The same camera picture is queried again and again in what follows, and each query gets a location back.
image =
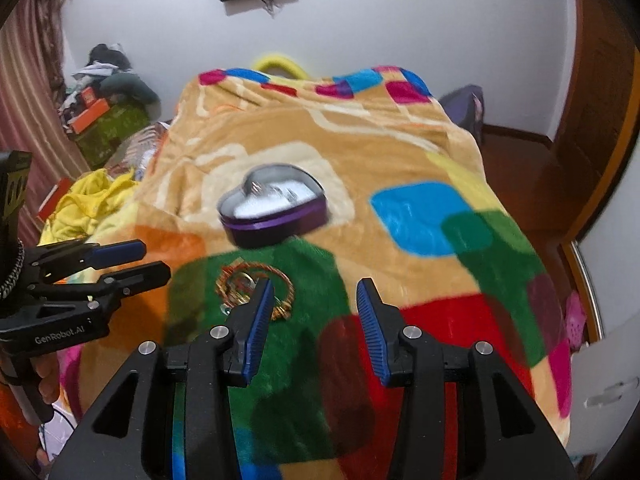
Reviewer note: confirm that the green patterned covered box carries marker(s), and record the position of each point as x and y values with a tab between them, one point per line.
112	135

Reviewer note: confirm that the wooden door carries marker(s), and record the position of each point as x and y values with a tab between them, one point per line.
600	110

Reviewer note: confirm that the yellow curved cushion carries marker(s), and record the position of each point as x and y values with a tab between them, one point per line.
277	62

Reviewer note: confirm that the yellow cloth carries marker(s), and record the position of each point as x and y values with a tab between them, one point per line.
85	205

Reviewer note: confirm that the colourful patchwork blanket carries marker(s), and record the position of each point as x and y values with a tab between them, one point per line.
360	160

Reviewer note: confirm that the pile of dark clothes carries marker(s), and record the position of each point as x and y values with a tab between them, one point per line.
117	77

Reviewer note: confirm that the gold bangles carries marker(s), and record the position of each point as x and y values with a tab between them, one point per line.
227	280

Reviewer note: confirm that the white cabinet door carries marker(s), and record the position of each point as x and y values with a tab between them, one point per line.
600	390

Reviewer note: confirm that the red flat box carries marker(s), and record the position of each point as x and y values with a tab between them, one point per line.
52	200

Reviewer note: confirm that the striped cloth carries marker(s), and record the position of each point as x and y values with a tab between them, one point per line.
142	147

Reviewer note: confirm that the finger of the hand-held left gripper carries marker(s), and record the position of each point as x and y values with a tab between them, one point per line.
120	252
145	276

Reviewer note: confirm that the orange cardboard box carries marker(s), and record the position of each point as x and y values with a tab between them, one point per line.
90	115

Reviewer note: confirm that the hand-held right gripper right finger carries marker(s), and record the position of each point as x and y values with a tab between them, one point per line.
371	321

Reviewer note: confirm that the pink slipper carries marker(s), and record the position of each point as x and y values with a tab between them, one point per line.
575	320

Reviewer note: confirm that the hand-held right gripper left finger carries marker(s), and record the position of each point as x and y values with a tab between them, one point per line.
260	321

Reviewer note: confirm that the purple bag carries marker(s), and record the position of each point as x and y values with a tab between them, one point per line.
465	110

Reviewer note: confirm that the purple heart-shaped jewelry box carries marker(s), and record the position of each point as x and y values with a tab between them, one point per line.
272	230

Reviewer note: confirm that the striped pink curtain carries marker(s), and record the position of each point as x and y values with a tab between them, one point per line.
35	100

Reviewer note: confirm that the person's left hand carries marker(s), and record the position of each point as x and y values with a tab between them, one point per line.
46	377

